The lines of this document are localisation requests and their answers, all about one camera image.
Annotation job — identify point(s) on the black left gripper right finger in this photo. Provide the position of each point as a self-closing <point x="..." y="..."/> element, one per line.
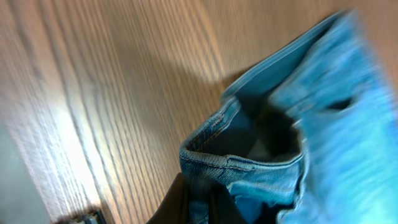
<point x="222" y="208"/>

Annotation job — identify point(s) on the light blue denim jeans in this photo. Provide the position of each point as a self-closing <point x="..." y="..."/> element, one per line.
<point x="308" y="135"/>

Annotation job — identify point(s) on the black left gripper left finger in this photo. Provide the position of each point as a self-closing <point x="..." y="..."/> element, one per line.
<point x="174" y="207"/>

